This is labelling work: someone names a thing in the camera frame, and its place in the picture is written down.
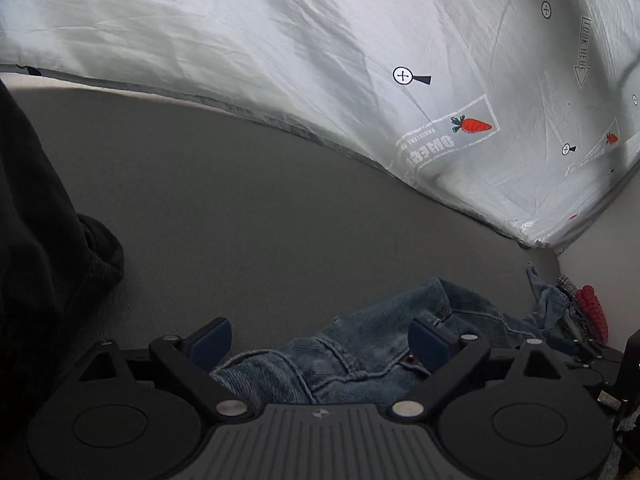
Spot white printed blanket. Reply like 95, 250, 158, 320
0, 0, 640, 252

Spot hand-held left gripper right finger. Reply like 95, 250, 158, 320
392, 320, 594, 422

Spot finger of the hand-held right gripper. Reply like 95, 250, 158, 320
561, 336, 626, 367

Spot plaid cloth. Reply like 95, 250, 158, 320
556, 274, 601, 341

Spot red knitted cloth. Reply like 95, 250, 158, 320
574, 285, 610, 345

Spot dark cloth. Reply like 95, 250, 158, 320
0, 80, 126, 421

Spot blue denim jeans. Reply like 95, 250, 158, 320
210, 263, 572, 407

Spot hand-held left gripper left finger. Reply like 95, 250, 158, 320
80, 317, 249, 424

